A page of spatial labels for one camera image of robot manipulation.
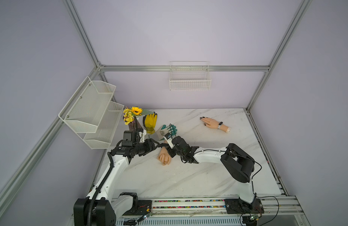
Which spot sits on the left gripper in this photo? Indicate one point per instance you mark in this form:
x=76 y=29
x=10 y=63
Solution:
x=149 y=146

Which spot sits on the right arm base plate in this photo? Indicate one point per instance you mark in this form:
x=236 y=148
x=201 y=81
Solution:
x=238 y=206

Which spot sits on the green white garden glove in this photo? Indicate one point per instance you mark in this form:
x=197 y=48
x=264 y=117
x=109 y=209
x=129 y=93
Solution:
x=159 y=135

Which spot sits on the yellow black work glove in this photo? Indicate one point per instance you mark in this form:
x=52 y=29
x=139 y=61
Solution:
x=150 y=123

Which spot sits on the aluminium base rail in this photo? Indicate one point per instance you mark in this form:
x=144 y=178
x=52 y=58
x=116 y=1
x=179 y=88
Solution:
x=195 y=207

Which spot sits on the yellow sunflower bouquet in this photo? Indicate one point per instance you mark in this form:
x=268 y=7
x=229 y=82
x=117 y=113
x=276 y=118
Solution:
x=132 y=113

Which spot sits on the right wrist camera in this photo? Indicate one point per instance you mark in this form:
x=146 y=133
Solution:
x=168 y=139

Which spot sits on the white wire wall basket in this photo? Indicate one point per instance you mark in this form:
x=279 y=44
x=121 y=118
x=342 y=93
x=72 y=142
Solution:
x=189 y=75

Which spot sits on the white two-tier mesh shelf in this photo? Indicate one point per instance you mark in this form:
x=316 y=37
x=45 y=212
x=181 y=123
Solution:
x=92 y=114

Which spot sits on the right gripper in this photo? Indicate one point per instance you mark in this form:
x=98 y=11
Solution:
x=171 y=152

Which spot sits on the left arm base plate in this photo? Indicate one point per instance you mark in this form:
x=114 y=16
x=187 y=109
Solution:
x=141 y=207

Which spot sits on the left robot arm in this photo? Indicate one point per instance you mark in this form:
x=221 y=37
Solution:
x=97 y=207

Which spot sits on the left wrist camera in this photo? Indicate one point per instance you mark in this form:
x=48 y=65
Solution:
x=130 y=137

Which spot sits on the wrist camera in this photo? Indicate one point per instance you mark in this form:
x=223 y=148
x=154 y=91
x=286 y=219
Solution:
x=130 y=137
x=168 y=139

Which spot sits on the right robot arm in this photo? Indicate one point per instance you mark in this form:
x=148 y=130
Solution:
x=236 y=161

